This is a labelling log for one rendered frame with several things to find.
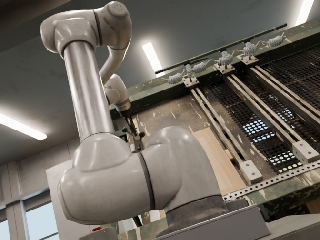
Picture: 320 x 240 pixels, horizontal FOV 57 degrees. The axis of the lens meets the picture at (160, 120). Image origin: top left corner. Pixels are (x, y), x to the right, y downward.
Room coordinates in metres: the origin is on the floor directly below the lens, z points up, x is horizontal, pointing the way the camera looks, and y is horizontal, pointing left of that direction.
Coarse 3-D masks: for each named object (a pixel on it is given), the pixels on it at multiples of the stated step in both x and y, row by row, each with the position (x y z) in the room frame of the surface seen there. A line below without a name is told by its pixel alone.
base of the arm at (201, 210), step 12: (192, 204) 0.72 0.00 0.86; (204, 204) 0.72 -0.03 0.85; (216, 204) 0.73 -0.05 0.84; (228, 204) 0.75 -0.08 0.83; (240, 204) 0.75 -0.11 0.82; (168, 216) 0.76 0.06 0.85; (180, 216) 0.73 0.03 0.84; (192, 216) 0.72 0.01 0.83; (204, 216) 0.70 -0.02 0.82; (216, 216) 0.69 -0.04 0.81; (168, 228) 0.74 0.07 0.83; (180, 228) 0.72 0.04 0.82
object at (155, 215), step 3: (135, 120) 1.98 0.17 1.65; (135, 123) 1.96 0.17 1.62; (138, 126) 1.96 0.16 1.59; (138, 129) 1.91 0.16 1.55; (138, 132) 1.89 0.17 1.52; (153, 210) 1.49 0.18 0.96; (156, 210) 1.48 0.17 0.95; (159, 210) 1.50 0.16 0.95; (150, 213) 1.48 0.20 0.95; (153, 213) 1.48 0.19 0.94; (156, 213) 1.47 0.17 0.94; (159, 213) 1.47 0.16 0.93; (150, 216) 1.47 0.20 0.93; (153, 216) 1.47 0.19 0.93; (156, 216) 1.46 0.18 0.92; (159, 216) 1.46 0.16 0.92; (150, 219) 1.46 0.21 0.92; (153, 219) 1.46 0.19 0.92; (156, 219) 1.46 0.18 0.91
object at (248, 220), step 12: (228, 216) 0.62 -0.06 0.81; (240, 216) 0.62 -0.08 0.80; (252, 216) 0.62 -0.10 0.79; (192, 228) 0.63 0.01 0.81; (204, 228) 0.63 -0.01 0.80; (216, 228) 0.62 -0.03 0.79; (228, 228) 0.62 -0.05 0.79; (240, 228) 0.62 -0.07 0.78; (252, 228) 0.62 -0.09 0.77; (264, 228) 0.62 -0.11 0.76
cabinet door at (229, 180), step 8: (208, 128) 1.79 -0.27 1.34; (200, 136) 1.76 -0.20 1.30; (208, 136) 1.75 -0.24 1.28; (208, 144) 1.71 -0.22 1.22; (216, 144) 1.69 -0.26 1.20; (208, 152) 1.67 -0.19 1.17; (216, 152) 1.65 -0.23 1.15; (224, 152) 1.64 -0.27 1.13; (216, 160) 1.62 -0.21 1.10; (224, 160) 1.61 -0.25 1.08; (216, 168) 1.59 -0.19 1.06; (224, 168) 1.58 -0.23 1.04; (232, 168) 1.56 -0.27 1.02; (216, 176) 1.56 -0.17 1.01; (224, 176) 1.55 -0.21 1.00; (232, 176) 1.53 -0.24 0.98; (224, 184) 1.52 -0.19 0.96; (232, 184) 1.51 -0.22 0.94; (240, 184) 1.50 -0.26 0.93; (224, 192) 1.49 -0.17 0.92
